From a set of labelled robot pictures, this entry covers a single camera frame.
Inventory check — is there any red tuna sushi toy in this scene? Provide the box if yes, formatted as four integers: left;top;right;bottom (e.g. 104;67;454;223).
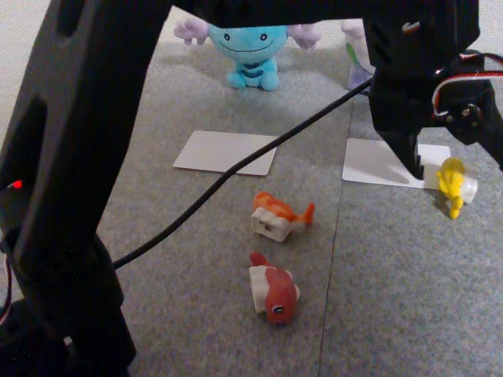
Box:
248;251;302;326

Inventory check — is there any purple Goomy plush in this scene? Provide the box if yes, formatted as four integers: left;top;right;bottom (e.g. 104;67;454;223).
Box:
340;18;377;94

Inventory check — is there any red white servo wire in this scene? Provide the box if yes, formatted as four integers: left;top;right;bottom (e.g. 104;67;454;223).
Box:
431;49;503;119

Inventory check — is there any white rectangular card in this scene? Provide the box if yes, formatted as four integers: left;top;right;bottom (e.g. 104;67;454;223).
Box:
172;130;281;177
341;137;452;191

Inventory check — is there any yellow egg sushi toy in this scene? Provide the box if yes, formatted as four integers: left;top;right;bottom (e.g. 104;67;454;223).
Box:
435;156;479;220

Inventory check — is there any black cable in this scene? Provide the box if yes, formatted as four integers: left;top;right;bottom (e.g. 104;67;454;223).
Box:
112;77;373;271

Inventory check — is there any blue Wooper plush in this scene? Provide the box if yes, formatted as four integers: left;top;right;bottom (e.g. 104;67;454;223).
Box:
173;16;323;92

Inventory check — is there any orange shrimp sushi toy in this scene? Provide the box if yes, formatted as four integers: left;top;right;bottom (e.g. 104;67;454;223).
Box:
251;190;317;243

